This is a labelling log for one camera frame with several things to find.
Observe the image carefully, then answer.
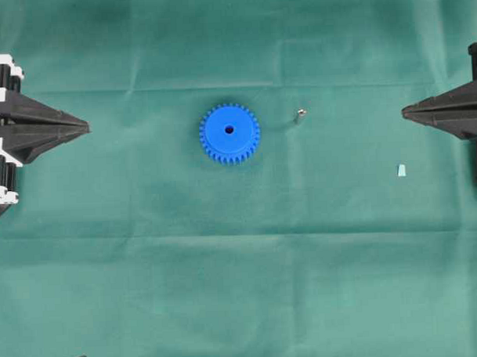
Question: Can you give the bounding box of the small light blue tape piece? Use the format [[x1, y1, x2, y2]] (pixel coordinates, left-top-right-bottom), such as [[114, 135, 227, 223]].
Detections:
[[396, 164, 407, 178]]

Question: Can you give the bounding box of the blue plastic gear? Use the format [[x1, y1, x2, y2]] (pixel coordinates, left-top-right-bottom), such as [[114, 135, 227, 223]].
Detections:
[[198, 103, 262, 165]]

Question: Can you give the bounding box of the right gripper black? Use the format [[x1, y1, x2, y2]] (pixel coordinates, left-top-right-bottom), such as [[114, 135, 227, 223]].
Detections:
[[402, 41, 477, 140]]

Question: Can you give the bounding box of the green table cloth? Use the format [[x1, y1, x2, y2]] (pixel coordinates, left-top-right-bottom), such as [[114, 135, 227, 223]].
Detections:
[[0, 0, 477, 357]]

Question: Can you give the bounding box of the small metal shaft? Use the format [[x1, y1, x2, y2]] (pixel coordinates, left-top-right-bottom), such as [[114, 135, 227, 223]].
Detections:
[[295, 109, 308, 124]]

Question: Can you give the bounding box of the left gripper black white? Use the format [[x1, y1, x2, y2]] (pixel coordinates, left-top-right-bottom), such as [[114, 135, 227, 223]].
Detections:
[[0, 53, 90, 217]]

